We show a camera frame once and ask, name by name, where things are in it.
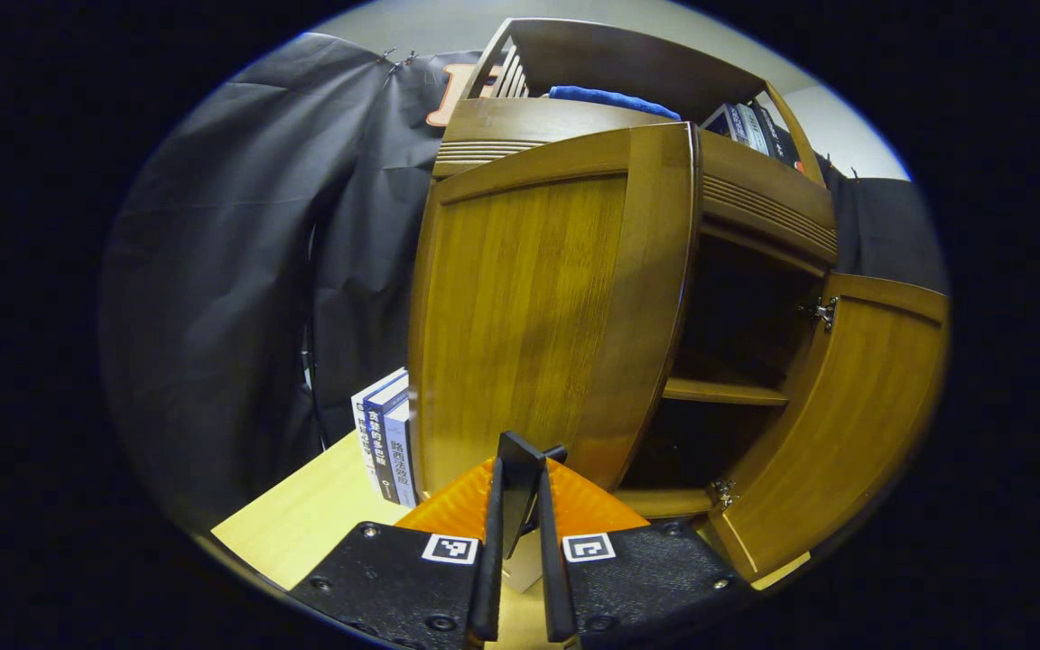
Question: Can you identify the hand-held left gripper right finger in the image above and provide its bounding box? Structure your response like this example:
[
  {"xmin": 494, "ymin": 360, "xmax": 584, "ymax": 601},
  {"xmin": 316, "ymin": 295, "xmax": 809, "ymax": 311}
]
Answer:
[{"xmin": 535, "ymin": 458, "xmax": 753, "ymax": 649}]

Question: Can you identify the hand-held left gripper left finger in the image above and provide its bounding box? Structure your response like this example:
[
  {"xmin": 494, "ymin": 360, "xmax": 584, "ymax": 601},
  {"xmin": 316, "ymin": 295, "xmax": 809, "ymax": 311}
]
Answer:
[{"xmin": 290, "ymin": 457, "xmax": 506, "ymax": 650}]

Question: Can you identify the wooden shoe cabinet door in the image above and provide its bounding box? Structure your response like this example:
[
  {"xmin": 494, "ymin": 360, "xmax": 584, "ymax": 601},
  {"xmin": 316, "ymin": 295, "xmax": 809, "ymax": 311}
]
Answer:
[
  {"xmin": 408, "ymin": 123, "xmax": 698, "ymax": 520},
  {"xmin": 708, "ymin": 273, "xmax": 952, "ymax": 584}
]

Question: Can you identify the wooden double-door shoe cabinet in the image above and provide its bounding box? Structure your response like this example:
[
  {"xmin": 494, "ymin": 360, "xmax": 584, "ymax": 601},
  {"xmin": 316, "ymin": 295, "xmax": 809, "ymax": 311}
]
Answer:
[{"xmin": 409, "ymin": 18, "xmax": 952, "ymax": 586}]

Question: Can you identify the wooden cabinet drawer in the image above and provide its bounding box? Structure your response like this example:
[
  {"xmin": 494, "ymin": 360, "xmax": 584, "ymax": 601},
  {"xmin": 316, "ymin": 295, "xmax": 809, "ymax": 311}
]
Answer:
[{"xmin": 432, "ymin": 97, "xmax": 840, "ymax": 267}]

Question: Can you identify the light blue spine book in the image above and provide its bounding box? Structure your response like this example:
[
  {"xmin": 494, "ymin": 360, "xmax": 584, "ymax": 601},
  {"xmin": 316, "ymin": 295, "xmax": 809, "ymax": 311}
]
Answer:
[{"xmin": 384, "ymin": 397, "xmax": 423, "ymax": 509}]

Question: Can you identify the dark blue spine book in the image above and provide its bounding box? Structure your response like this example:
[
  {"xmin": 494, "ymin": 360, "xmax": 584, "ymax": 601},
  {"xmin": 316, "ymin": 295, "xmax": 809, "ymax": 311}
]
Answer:
[{"xmin": 363, "ymin": 374, "xmax": 413, "ymax": 503}]

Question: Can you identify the white spine book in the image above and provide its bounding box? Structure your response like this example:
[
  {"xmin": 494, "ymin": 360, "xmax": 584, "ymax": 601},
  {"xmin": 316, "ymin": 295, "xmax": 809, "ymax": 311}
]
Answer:
[{"xmin": 350, "ymin": 367, "xmax": 409, "ymax": 494}]

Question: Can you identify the black backdrop cloth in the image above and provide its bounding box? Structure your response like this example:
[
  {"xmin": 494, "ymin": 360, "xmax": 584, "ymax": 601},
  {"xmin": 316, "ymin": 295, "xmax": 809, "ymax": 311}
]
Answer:
[{"xmin": 100, "ymin": 33, "xmax": 950, "ymax": 534}]

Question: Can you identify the blue folded towel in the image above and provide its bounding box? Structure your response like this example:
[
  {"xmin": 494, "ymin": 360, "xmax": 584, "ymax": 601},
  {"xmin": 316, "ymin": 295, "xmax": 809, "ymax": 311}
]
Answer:
[{"xmin": 547, "ymin": 85, "xmax": 683, "ymax": 122}]

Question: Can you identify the grey spine book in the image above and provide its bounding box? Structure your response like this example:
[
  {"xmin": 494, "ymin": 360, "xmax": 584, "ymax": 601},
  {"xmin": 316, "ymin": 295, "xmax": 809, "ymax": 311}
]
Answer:
[{"xmin": 732, "ymin": 102, "xmax": 774, "ymax": 156}]

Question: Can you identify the black spine book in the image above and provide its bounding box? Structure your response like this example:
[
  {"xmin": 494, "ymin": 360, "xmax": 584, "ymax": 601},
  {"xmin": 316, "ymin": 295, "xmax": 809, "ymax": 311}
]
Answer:
[{"xmin": 750, "ymin": 99, "xmax": 803, "ymax": 171}]

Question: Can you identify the black door handle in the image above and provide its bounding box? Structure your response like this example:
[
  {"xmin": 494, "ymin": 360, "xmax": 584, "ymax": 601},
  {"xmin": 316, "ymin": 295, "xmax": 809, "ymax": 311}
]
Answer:
[{"xmin": 495, "ymin": 431, "xmax": 568, "ymax": 561}]

